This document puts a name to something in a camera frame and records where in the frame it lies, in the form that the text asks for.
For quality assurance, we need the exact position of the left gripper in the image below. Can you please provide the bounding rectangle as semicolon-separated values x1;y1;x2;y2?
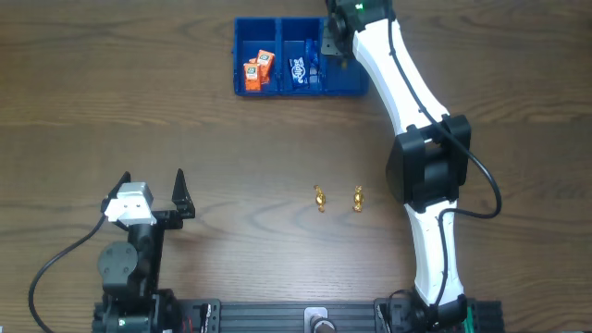
100;168;196;231

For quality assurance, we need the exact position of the blue candy pack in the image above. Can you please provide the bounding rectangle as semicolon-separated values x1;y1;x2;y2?
303;38;322;79
287;55;310;90

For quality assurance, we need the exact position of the blue tray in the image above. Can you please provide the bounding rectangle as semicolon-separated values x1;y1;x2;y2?
232;16;371;97

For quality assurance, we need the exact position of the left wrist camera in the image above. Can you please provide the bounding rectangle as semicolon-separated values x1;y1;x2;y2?
104;181;157;227

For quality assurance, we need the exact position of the black cable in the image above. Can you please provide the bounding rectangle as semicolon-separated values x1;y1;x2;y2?
434;120;504;221
28;215;108;333

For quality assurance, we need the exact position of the mounting rail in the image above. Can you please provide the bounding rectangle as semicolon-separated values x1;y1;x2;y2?
92;299;504;333

